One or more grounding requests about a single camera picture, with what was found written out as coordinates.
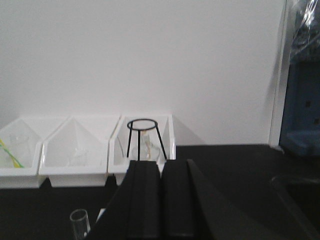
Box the yellow green stirring stick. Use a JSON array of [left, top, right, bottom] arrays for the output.
[[0, 139, 24, 168]]

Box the left white storage bin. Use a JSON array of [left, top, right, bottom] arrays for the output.
[[0, 115, 68, 190]]

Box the white storage bin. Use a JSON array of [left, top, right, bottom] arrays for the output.
[[0, 115, 68, 190], [108, 114, 176, 186], [38, 115, 120, 188]]

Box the right white storage bin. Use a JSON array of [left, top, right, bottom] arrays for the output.
[[108, 114, 176, 186]]

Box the black lab sink basin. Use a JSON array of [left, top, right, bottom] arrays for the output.
[[270, 175, 320, 240]]

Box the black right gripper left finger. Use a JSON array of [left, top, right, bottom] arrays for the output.
[[86, 160, 161, 240]]

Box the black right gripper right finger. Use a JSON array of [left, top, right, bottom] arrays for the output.
[[161, 160, 270, 240]]

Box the clear glass flask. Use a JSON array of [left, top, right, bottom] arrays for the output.
[[139, 131, 160, 162]]

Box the black wire tripod stand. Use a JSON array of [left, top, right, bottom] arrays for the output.
[[126, 118, 168, 161]]

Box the clear bag of pegs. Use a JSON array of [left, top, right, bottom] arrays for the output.
[[289, 0, 320, 64]]

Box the blue pegboard drying rack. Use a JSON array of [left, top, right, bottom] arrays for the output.
[[278, 0, 320, 157]]

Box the middle white storage bin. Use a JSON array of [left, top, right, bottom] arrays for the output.
[[38, 115, 120, 188]]

